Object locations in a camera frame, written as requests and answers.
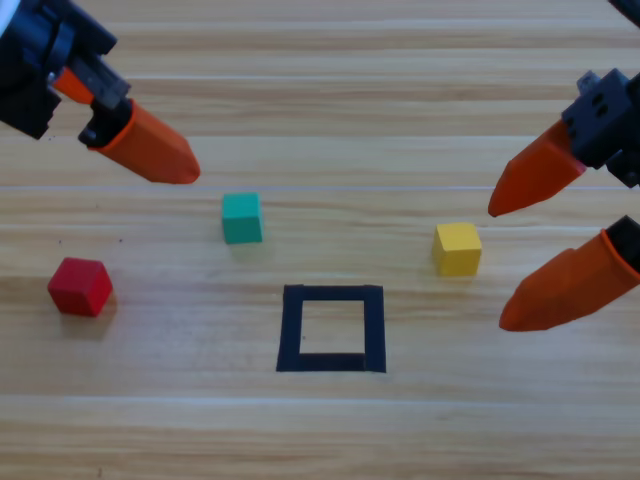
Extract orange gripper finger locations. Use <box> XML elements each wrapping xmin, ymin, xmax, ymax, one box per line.
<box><xmin>498</xmin><ymin>214</ymin><xmax>640</xmax><ymax>333</ymax></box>

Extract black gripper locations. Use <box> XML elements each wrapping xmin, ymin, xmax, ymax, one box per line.
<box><xmin>0</xmin><ymin>0</ymin><xmax>201</xmax><ymax>185</ymax></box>
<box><xmin>488</xmin><ymin>68</ymin><xmax>640</xmax><ymax>218</ymax></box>

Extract green cube block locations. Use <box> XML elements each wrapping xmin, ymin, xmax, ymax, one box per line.
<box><xmin>221</xmin><ymin>192</ymin><xmax>264</xmax><ymax>245</ymax></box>

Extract yellow cube block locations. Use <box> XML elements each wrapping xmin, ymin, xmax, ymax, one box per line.
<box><xmin>431</xmin><ymin>222</ymin><xmax>483</xmax><ymax>277</ymax></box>

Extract red cube block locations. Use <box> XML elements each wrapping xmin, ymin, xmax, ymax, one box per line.
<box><xmin>47</xmin><ymin>257</ymin><xmax>114</xmax><ymax>318</ymax></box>

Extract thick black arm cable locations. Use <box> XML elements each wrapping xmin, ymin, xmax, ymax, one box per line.
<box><xmin>607</xmin><ymin>0</ymin><xmax>640</xmax><ymax>29</ymax></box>

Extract black tape square outline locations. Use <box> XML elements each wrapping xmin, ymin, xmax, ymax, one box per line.
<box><xmin>275</xmin><ymin>284</ymin><xmax>387</xmax><ymax>374</ymax></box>

